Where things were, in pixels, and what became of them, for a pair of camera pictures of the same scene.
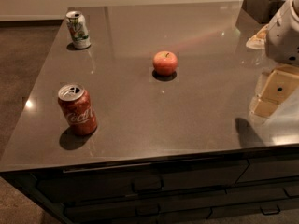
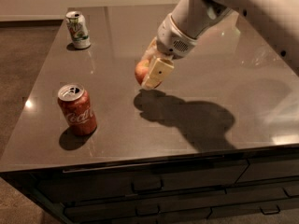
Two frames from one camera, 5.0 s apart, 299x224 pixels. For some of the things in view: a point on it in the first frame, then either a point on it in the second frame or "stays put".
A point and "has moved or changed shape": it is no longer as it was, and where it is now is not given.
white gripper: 284,36 -> 170,40
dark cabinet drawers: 259,189 stays put
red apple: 165,63 has moved or changed shape
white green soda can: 78,29 stays put
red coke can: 78,109 stays put
